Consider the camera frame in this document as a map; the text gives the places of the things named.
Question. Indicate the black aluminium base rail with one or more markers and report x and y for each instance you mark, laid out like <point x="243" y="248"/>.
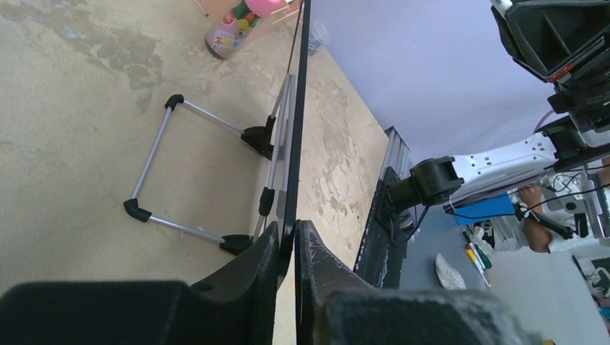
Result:
<point x="383" y="245"/>

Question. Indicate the silver whiteboard stand frame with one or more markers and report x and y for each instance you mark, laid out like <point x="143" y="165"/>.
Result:
<point x="212" y="179"/>

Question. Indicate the pink cartoon bottle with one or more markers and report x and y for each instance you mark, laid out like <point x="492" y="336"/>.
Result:
<point x="229" y="33"/>

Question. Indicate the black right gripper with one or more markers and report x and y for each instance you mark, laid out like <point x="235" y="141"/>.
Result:
<point x="565" y="43"/>

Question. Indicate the white whiteboard black frame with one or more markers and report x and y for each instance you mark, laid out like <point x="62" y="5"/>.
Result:
<point x="296" y="141"/>

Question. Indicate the peach plastic file organizer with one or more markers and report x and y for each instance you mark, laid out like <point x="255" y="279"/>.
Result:
<point x="224" y="11"/>

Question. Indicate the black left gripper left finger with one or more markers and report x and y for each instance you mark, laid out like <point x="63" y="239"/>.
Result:
<point x="234" y="305"/>

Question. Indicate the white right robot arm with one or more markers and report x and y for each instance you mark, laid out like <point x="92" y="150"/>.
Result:
<point x="556" y="147"/>

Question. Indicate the person in background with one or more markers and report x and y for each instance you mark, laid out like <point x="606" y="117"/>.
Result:
<point x="508" y="233"/>

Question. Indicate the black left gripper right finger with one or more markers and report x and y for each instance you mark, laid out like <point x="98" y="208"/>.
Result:
<point x="335" y="306"/>

